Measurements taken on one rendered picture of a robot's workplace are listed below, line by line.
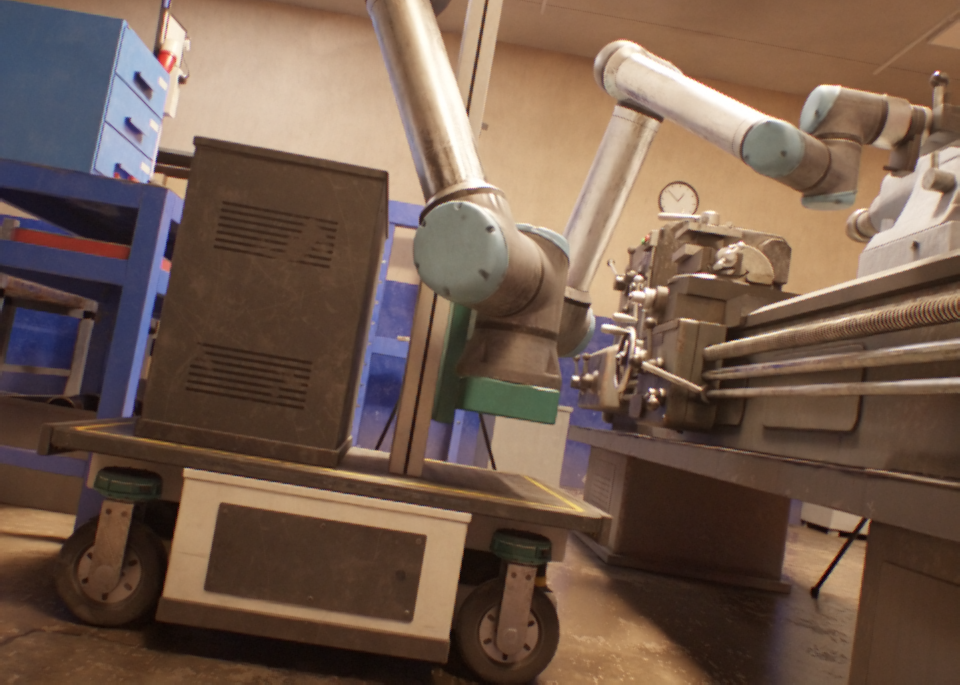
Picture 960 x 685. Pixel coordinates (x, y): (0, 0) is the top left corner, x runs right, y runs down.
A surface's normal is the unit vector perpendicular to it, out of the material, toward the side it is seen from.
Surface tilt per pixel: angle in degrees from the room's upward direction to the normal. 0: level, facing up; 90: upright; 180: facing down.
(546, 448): 90
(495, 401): 90
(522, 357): 70
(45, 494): 90
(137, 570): 91
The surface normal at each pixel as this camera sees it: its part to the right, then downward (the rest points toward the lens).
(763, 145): -0.78, -0.15
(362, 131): 0.03, -0.08
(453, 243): -0.46, -0.07
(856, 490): -0.99, -0.17
